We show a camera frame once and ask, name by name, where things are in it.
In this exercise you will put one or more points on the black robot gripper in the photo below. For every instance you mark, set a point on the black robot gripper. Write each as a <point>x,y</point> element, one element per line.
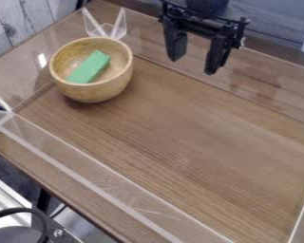
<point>207,18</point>

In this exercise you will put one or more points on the green rectangular block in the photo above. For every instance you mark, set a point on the green rectangular block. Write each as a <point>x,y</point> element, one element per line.
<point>89,68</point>

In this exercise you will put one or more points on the brown wooden bowl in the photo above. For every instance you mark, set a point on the brown wooden bowl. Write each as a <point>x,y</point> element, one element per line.
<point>113,79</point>

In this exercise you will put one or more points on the black metal table leg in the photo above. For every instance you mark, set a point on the black metal table leg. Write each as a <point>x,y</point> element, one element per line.
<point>42,200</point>

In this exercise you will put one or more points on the clear acrylic tray wall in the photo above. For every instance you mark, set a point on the clear acrylic tray wall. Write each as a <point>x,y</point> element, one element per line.
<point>189,159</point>

